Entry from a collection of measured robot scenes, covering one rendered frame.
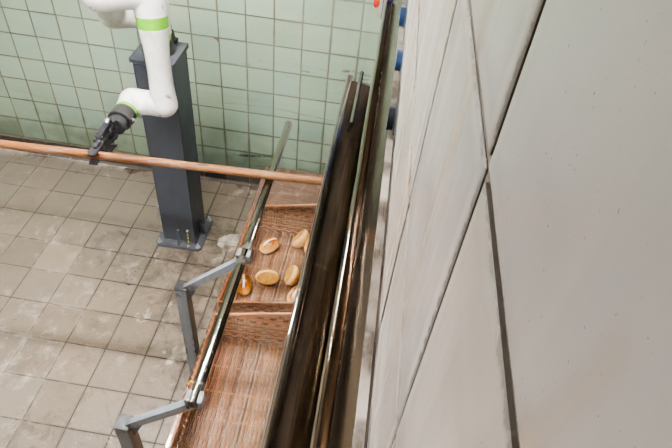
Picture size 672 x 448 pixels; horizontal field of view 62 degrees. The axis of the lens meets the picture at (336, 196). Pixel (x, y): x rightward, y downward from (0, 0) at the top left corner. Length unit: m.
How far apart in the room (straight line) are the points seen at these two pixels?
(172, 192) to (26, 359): 1.05
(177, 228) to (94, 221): 0.57
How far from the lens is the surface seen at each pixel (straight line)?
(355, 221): 1.08
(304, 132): 3.41
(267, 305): 2.13
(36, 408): 2.99
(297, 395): 1.22
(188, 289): 1.97
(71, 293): 3.31
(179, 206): 3.18
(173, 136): 2.87
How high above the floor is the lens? 2.49
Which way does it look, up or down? 42 degrees down
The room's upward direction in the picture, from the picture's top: 6 degrees clockwise
